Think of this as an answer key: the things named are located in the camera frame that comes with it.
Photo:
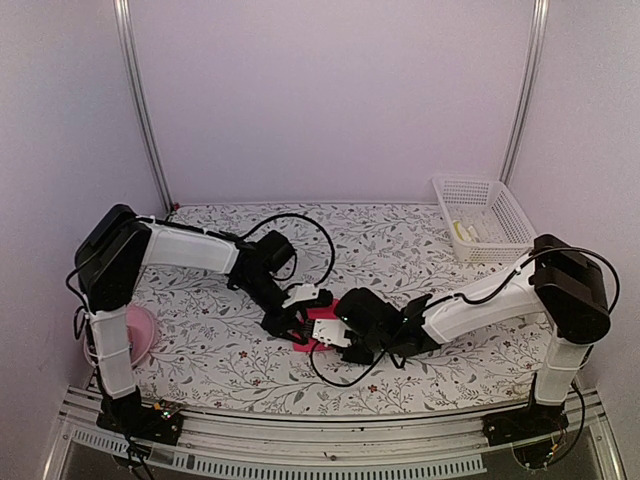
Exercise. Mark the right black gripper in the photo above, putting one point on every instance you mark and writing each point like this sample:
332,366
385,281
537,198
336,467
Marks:
356,358

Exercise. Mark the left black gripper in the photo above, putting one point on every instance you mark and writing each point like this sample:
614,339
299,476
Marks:
277,324

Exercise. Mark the pink red towel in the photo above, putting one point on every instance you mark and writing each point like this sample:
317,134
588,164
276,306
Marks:
321,313

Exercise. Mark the green white patterned towel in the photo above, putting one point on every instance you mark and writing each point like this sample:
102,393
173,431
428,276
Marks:
466,233

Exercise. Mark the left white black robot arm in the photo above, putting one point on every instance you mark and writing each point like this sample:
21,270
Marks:
110,261

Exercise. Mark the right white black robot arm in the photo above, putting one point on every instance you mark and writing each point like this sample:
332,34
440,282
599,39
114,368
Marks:
562,282

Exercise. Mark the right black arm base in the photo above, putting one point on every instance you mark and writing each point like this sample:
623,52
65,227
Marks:
532,420

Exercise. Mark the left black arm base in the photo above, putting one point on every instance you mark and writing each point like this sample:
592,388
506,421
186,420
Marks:
129,417

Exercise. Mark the floral patterned table mat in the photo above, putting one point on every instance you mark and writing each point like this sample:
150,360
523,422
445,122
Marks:
211,351

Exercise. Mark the white plastic mesh basket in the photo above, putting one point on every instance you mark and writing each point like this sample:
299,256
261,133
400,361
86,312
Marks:
505,231

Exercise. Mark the pink plastic bowl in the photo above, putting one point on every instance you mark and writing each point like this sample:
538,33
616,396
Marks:
142,330

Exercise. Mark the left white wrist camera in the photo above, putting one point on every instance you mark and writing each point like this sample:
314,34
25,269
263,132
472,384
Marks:
308,296

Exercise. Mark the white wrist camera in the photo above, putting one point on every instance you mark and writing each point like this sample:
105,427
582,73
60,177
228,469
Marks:
308,296
327,332

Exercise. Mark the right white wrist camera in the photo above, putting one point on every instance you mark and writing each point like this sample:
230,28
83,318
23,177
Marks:
327,332

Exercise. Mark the aluminium front rail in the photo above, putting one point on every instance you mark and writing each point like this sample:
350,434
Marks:
221,444

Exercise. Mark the left aluminium frame post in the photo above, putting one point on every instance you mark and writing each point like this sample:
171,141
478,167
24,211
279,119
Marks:
126,36

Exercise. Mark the aluminium frame post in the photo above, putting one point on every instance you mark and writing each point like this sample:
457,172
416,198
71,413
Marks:
126,36
531,68

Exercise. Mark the right aluminium frame post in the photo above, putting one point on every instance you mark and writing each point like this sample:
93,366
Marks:
531,68

